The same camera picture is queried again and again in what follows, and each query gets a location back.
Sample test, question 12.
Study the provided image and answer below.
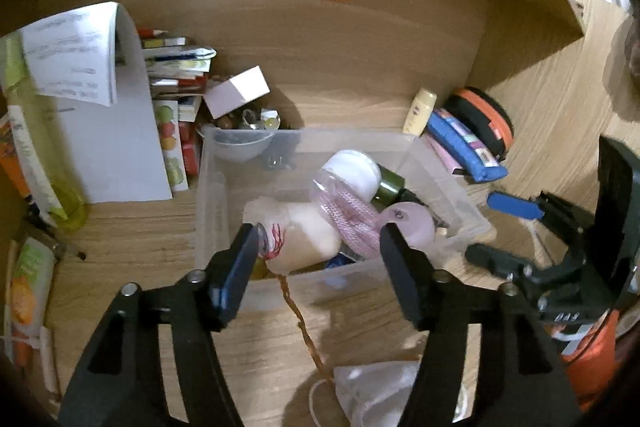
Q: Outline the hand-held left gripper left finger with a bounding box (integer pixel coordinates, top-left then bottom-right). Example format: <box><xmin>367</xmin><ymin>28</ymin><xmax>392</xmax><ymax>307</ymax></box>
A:
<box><xmin>57</xmin><ymin>223</ymin><xmax>261</xmax><ymax>427</ymax></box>

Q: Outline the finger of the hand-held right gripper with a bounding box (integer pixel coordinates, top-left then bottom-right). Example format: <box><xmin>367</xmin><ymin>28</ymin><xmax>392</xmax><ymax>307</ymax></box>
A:
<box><xmin>487</xmin><ymin>191</ymin><xmax>599</xmax><ymax>254</ymax></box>
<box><xmin>465</xmin><ymin>243</ymin><xmax>552</xmax><ymax>284</ymax></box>

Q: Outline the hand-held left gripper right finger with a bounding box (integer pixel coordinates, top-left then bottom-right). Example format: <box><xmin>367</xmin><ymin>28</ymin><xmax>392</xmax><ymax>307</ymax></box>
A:
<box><xmin>378</xmin><ymin>223</ymin><xmax>583</xmax><ymax>427</ymax></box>

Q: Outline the small blue packet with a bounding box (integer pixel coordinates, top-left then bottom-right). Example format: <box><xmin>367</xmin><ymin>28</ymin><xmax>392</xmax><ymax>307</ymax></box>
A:
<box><xmin>322</xmin><ymin>252</ymin><xmax>352</xmax><ymax>271</ymax></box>

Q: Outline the clear plastic storage bin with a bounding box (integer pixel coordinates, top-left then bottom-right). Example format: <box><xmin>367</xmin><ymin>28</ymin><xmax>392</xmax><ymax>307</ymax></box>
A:
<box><xmin>194</xmin><ymin>127</ymin><xmax>493</xmax><ymax>313</ymax></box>

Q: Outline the pink round jar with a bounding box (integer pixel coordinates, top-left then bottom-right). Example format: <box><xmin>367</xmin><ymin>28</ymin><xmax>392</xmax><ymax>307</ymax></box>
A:
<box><xmin>310</xmin><ymin>172</ymin><xmax>436</xmax><ymax>258</ymax></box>

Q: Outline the beige candle jar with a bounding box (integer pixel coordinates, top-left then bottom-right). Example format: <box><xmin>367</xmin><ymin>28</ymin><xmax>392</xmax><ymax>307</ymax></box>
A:
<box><xmin>242</xmin><ymin>199</ymin><xmax>342</xmax><ymax>273</ymax></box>

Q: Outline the green spray bottle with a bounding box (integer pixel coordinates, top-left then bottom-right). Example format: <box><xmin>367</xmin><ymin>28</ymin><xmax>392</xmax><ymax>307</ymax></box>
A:
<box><xmin>372</xmin><ymin>164</ymin><xmax>436</xmax><ymax>219</ymax></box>

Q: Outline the wooden desktop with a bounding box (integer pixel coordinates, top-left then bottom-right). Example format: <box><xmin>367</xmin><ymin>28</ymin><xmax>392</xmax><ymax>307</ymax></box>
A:
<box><xmin>0</xmin><ymin>0</ymin><xmax>640</xmax><ymax>427</ymax></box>

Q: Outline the blue patchwork pouch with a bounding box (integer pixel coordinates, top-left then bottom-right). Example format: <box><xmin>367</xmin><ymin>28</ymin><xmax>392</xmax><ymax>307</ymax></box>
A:
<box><xmin>425</xmin><ymin>109</ymin><xmax>508</xmax><ymax>184</ymax></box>

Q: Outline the black orange zip case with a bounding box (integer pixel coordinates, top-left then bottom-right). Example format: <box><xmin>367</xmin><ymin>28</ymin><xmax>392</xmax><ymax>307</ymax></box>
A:
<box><xmin>445</xmin><ymin>88</ymin><xmax>515</xmax><ymax>162</ymax></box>

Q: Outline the cream tube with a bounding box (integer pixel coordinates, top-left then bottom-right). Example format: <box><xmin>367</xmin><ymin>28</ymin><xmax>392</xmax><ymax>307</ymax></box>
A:
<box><xmin>402</xmin><ymin>88</ymin><xmax>437</xmax><ymax>138</ymax></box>

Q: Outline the red box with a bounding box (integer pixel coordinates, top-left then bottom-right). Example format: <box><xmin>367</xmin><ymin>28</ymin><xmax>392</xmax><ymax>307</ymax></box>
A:
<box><xmin>177</xmin><ymin>122</ymin><xmax>203</xmax><ymax>178</ymax></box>

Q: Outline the fruit print box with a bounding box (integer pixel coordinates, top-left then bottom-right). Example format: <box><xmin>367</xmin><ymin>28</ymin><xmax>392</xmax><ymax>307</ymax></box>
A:
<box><xmin>152</xmin><ymin>99</ymin><xmax>190</xmax><ymax>192</ymax></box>

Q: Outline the glass bowl of trinkets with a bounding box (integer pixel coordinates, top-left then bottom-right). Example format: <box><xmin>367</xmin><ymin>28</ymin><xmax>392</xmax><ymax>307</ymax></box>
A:
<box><xmin>200</xmin><ymin>107</ymin><xmax>283</xmax><ymax>162</ymax></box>

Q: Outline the brown fuzzy object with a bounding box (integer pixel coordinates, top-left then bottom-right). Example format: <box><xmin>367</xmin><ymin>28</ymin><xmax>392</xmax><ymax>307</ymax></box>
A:
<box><xmin>602</xmin><ymin>14</ymin><xmax>640</xmax><ymax>122</ymax></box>

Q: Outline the white paper sheet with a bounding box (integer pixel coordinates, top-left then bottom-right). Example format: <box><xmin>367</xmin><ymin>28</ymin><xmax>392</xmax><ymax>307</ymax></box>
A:
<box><xmin>22</xmin><ymin>2</ymin><xmax>173</xmax><ymax>202</ymax></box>

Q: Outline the black pen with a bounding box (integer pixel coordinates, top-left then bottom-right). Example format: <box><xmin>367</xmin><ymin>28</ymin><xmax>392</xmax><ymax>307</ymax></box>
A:
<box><xmin>25</xmin><ymin>202</ymin><xmax>87</xmax><ymax>260</ymax></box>

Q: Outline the small pale cardboard box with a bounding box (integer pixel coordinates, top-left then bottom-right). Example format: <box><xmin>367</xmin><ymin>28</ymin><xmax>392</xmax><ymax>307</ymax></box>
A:
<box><xmin>204</xmin><ymin>66</ymin><xmax>271</xmax><ymax>120</ymax></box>

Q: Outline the orange fruit print packet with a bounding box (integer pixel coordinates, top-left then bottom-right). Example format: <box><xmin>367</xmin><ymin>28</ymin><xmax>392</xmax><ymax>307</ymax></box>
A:
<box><xmin>5</xmin><ymin>237</ymin><xmax>56</xmax><ymax>343</ymax></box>

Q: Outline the stack of small boxes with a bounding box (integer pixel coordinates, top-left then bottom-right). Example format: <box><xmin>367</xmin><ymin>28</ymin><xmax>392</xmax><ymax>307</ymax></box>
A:
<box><xmin>137</xmin><ymin>27</ymin><xmax>218</xmax><ymax>128</ymax></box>

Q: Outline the yellow-green bottle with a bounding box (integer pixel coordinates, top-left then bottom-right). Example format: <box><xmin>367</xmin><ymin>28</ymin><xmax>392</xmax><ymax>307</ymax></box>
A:
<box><xmin>0</xmin><ymin>34</ymin><xmax>88</xmax><ymax>233</ymax></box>

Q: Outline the brown braided cord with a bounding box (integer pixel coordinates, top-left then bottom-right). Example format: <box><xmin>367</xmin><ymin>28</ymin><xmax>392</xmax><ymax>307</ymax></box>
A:
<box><xmin>270</xmin><ymin>272</ymin><xmax>336</xmax><ymax>383</ymax></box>

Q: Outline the white drawstring pouch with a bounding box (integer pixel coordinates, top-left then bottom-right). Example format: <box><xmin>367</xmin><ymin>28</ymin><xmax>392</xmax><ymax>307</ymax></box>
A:
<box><xmin>307</xmin><ymin>359</ymin><xmax>471</xmax><ymax>427</ymax></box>

